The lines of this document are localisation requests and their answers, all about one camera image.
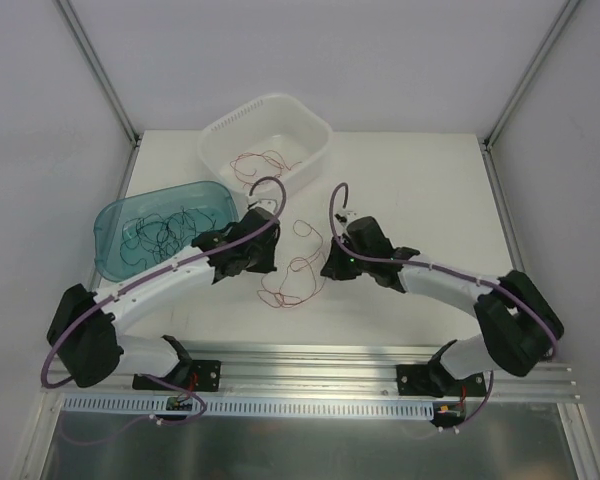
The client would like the thin wire bundle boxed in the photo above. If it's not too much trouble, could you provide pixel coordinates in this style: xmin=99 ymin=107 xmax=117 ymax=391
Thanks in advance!
xmin=257 ymin=218 xmax=329 ymax=310

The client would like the red thin wire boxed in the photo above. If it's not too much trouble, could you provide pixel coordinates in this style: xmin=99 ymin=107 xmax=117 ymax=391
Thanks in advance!
xmin=229 ymin=149 xmax=304 ymax=190

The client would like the long dark thin wire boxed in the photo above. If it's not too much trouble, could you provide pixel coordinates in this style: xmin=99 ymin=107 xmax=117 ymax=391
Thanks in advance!
xmin=139 ymin=212 xmax=201 ymax=261

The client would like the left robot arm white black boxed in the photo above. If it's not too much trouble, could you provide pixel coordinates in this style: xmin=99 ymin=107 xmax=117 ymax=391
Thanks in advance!
xmin=46 ymin=206 xmax=280 ymax=390

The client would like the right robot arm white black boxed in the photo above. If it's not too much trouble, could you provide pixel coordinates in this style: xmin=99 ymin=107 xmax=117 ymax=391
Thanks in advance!
xmin=321 ymin=211 xmax=564 ymax=398

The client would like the teal translucent plastic bin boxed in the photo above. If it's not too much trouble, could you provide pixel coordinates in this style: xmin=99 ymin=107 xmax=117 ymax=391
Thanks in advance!
xmin=93 ymin=181 xmax=238 ymax=282

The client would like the white plastic basket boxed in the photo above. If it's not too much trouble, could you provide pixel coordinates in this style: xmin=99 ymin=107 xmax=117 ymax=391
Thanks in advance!
xmin=197 ymin=93 xmax=333 ymax=197

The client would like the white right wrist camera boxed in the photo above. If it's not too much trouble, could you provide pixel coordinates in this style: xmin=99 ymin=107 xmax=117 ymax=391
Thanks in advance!
xmin=333 ymin=209 xmax=358 ymax=227

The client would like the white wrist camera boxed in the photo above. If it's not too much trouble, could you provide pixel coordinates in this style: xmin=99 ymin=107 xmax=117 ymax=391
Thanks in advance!
xmin=333 ymin=209 xmax=358 ymax=227
xmin=248 ymin=199 xmax=278 ymax=213

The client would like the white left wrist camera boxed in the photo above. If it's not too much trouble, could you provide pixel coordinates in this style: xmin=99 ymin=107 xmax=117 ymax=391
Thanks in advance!
xmin=248 ymin=199 xmax=278 ymax=213

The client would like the aluminium mounting rail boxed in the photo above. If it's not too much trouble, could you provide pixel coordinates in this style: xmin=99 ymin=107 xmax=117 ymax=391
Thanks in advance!
xmin=39 ymin=342 xmax=581 ymax=404

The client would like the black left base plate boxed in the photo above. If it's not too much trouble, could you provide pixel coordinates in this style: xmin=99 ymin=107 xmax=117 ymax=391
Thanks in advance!
xmin=132 ymin=359 xmax=222 ymax=393

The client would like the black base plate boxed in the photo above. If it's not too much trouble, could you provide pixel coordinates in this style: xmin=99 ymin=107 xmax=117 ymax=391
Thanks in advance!
xmin=395 ymin=364 xmax=487 ymax=398
xmin=132 ymin=359 xmax=222 ymax=393

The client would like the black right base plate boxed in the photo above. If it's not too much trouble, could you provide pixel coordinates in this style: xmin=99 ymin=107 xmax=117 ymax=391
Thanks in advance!
xmin=395 ymin=364 xmax=487 ymax=398

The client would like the white slotted cable duct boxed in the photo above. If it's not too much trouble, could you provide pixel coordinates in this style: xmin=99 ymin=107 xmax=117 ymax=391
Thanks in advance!
xmin=62 ymin=394 xmax=434 ymax=422

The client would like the left aluminium frame post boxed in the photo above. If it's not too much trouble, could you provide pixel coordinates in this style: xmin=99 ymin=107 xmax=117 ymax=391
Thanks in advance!
xmin=53 ymin=0 xmax=141 ymax=147

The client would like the aluminium frame post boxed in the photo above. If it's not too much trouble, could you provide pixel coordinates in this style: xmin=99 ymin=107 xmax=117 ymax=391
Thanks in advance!
xmin=482 ymin=0 xmax=582 ymax=152
xmin=53 ymin=0 xmax=141 ymax=147

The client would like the right aluminium frame post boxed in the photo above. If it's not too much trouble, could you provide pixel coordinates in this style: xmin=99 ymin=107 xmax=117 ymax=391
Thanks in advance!
xmin=482 ymin=0 xmax=582 ymax=152

